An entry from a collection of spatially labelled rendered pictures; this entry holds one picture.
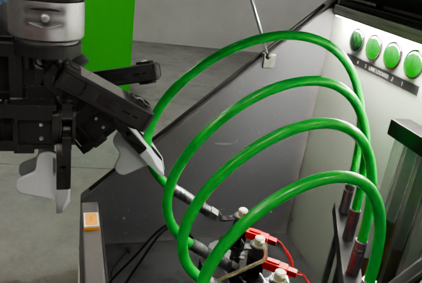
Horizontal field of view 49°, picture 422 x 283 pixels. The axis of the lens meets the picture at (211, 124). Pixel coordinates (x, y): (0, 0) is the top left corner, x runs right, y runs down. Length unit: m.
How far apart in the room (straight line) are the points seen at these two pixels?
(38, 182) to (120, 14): 3.43
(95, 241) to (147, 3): 6.29
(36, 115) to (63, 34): 0.09
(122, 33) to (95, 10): 0.28
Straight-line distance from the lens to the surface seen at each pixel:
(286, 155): 1.17
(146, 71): 0.67
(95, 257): 0.94
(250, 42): 0.69
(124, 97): 0.52
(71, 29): 0.49
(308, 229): 1.20
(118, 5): 3.93
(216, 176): 0.56
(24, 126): 0.52
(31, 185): 0.57
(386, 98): 0.93
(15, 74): 0.52
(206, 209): 0.78
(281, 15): 7.47
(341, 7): 1.03
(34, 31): 0.49
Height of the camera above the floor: 1.53
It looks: 21 degrees down
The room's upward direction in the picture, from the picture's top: 8 degrees clockwise
